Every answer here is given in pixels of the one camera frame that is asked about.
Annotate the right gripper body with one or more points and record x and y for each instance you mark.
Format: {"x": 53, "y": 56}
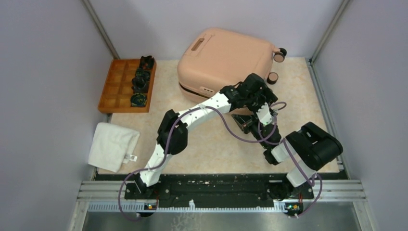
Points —
{"x": 257, "y": 128}

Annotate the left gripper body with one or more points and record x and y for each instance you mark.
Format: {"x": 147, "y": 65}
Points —
{"x": 258, "y": 99}

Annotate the pink suitcase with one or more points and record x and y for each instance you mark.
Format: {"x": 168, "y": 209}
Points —
{"x": 219, "y": 58}

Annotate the white cloth under left arm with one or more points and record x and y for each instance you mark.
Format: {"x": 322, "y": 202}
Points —
{"x": 112, "y": 146}

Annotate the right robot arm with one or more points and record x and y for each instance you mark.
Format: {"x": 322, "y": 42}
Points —
{"x": 310, "y": 149}

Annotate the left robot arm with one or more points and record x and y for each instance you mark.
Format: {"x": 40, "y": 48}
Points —
{"x": 173, "y": 131}

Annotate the rolled yellow green tie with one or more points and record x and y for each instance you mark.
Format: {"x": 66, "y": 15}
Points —
{"x": 138, "y": 100}

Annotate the rolled dark brown tie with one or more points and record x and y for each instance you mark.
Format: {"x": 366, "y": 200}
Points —
{"x": 140, "y": 86}

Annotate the rolled dark tie top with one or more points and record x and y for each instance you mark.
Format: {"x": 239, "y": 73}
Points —
{"x": 147, "y": 62}

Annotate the rolled green patterned tie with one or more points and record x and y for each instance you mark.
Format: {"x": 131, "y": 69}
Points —
{"x": 142, "y": 75}

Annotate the wooden compartment tray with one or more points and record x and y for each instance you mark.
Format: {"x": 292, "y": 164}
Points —
{"x": 116, "y": 93}

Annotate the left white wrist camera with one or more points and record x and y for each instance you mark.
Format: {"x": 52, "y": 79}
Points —
{"x": 264, "y": 115}

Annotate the aluminium rail frame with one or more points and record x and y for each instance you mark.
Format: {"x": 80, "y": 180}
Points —
{"x": 107, "y": 194}

